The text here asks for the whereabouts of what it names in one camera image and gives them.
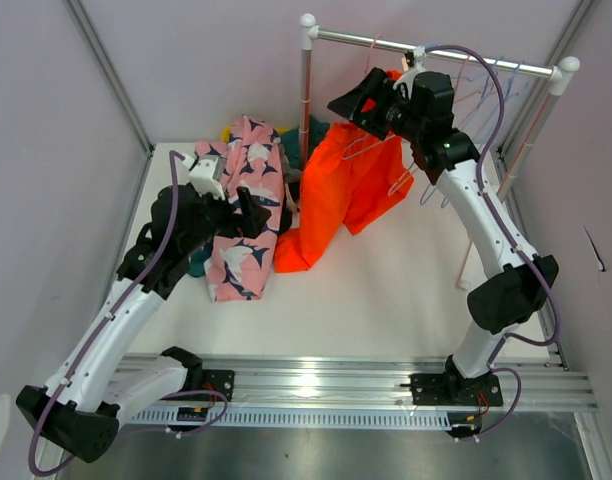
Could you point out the orange shorts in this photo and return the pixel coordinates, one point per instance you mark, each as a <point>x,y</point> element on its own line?
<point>350,180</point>

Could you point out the yellow plastic tray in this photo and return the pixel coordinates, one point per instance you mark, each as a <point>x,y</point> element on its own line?
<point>226,135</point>

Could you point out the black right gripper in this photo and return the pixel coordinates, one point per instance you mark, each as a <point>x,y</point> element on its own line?
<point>377,87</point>

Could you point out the teal shorts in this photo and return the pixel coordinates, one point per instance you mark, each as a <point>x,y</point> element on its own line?
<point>289,140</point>

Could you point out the grey shorts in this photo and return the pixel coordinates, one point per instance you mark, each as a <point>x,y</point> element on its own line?
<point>290,175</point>

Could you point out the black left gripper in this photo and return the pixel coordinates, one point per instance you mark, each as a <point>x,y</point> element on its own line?
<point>255,216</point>

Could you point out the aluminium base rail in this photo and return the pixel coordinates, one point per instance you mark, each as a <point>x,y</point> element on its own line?
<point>380,383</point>

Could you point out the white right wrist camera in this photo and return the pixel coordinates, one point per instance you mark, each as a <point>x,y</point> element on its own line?
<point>414,66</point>

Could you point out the silver clothes rack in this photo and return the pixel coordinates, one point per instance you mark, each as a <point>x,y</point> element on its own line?
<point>517,144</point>

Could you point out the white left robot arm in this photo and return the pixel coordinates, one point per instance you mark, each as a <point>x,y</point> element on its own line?
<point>78,408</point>

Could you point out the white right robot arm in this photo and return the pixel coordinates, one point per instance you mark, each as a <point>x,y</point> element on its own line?
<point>518,279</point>

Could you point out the pink patterned shorts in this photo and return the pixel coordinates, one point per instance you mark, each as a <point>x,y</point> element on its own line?
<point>238,268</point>

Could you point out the grey slotted cable duct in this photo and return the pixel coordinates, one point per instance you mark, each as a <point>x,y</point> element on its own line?
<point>398,419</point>

